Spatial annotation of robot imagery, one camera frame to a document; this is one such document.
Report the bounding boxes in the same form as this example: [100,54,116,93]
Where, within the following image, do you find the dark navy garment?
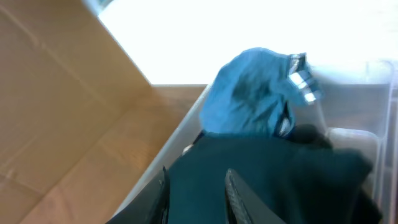
[166,132,374,224]

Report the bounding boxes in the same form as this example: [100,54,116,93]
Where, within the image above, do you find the clear plastic storage bin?
[113,60,397,223]

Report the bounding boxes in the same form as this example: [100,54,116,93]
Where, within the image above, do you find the black knit cardigan gold buttons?
[182,123,383,224]

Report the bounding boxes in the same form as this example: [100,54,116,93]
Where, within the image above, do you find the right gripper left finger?
[106,167,170,224]

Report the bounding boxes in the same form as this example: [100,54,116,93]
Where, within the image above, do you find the blue garment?
[198,47,324,138]

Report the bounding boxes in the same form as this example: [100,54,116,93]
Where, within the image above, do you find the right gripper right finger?
[224,169,285,224]

